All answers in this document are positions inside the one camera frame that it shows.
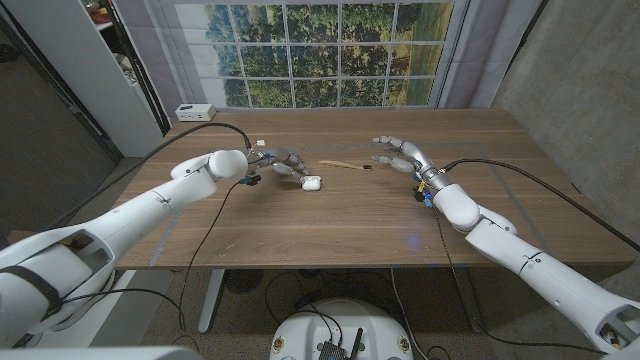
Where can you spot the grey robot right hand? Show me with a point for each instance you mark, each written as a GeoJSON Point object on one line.
{"type": "Point", "coordinates": [417, 156]}

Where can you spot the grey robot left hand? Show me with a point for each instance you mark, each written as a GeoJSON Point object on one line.
{"type": "Point", "coordinates": [280, 157]}

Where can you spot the white AirPods case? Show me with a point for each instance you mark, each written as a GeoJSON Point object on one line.
{"type": "Point", "coordinates": [311, 185]}

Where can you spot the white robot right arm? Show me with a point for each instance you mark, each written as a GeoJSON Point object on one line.
{"type": "Point", "coordinates": [550, 280]}

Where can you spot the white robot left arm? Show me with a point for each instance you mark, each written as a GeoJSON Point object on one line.
{"type": "Point", "coordinates": [150, 205]}

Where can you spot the bamboo toothbrush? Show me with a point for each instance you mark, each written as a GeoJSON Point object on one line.
{"type": "Point", "coordinates": [340, 164]}

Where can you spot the white power strip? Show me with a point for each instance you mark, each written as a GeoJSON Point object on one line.
{"type": "Point", "coordinates": [195, 112]}

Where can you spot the printed window backdrop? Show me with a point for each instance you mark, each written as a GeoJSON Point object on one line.
{"type": "Point", "coordinates": [315, 60]}

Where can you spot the black round floor grille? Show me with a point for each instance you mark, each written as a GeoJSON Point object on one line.
{"type": "Point", "coordinates": [243, 281]}

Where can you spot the silver tape strip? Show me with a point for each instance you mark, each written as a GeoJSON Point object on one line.
{"type": "Point", "coordinates": [163, 242]}

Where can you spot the white table leg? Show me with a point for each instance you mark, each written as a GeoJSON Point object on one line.
{"type": "Point", "coordinates": [210, 305]}

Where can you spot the white robot torso base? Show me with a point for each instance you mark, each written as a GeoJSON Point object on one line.
{"type": "Point", "coordinates": [305, 330]}

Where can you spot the black antenna module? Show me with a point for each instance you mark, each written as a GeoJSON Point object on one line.
{"type": "Point", "coordinates": [332, 350]}

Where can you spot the white shelf cabinet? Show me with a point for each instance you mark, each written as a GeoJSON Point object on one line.
{"type": "Point", "coordinates": [75, 60]}

